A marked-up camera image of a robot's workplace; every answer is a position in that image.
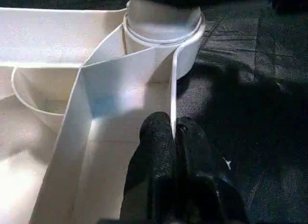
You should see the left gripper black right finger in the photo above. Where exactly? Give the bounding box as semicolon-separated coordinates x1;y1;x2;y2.
174;115;249;224

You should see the white plastic table leg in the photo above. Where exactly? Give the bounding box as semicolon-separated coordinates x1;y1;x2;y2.
123;0;205;46

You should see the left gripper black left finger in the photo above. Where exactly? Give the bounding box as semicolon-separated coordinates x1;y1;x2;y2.
119;111;178;224

